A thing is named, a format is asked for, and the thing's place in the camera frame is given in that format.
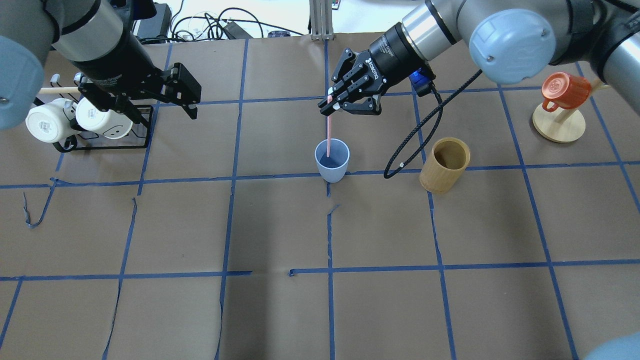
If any black wire mug rack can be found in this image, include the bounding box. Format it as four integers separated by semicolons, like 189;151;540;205
52;93;154;153

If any black power adapter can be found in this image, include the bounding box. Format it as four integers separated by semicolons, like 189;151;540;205
134;0;172;44

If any round wooden stand base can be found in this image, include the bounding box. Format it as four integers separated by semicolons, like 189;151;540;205
532;104;586;144

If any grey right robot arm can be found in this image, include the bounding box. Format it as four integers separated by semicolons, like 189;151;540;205
318;0;640;116

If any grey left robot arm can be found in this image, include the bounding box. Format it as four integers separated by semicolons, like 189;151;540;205
0;0;202;130

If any white mug rack end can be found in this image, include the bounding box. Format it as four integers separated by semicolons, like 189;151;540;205
25;98;81;144
75;98;134;140

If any orange lid on stand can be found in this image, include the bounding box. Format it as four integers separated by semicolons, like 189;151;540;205
541;71;593;113

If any light blue plastic cup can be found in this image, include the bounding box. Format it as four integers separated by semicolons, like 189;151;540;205
314;138;351;183

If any white mug far rack end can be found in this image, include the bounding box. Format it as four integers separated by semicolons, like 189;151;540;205
25;98;81;144

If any aluminium frame post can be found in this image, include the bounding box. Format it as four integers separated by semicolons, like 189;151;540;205
309;0;335;41

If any wooden dowel rod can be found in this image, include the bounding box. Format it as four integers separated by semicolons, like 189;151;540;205
38;86;82;95

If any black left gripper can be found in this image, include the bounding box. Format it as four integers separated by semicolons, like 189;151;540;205
73;32;202;121

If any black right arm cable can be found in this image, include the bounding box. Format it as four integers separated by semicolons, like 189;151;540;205
383;69;484;180

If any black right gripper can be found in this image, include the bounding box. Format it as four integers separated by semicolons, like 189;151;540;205
318;22;435;116

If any wooden bamboo cup holder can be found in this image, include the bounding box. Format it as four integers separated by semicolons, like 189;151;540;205
419;137;471;194

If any white mug near rack end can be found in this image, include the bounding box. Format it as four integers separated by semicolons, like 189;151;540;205
75;98;134;140

